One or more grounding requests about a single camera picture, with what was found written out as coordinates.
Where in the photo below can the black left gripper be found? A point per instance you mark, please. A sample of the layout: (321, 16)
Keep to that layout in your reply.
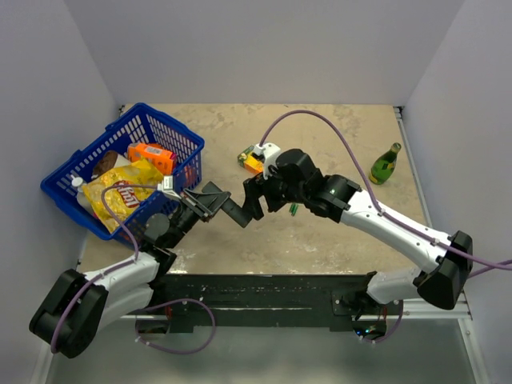
(203, 205)

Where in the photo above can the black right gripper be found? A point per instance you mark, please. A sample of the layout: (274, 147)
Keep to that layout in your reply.
(255, 188)

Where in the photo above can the black remote control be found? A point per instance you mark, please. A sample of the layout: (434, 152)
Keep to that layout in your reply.
(236, 213)

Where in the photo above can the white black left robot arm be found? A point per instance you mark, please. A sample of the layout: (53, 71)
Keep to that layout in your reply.
(79, 305)

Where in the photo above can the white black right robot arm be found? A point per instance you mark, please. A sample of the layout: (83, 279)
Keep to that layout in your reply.
(439, 273)

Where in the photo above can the orange yellow battery pack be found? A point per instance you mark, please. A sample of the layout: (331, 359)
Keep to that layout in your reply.
(247, 161)

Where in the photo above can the orange carton box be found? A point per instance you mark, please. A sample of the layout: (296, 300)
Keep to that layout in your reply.
(164, 160)

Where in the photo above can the yellow chips bag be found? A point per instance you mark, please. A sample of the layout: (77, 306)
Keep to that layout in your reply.
(132, 183)

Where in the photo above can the blue plastic basket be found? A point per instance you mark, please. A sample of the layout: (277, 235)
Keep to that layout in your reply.
(141, 123)

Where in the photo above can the brown white package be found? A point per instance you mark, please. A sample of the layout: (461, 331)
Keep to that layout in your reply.
(110, 160)

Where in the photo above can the white plastic bottle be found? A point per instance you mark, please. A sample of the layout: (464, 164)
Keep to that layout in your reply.
(78, 183)

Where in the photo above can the green glass bottle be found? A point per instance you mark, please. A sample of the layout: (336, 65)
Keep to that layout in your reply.
(384, 166)

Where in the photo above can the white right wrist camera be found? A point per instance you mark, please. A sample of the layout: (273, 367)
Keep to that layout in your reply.
(267, 154)

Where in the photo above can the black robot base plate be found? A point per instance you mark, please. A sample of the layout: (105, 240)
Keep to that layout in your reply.
(335, 302)

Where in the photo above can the aluminium frame rail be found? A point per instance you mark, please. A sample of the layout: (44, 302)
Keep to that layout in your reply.
(419, 309)

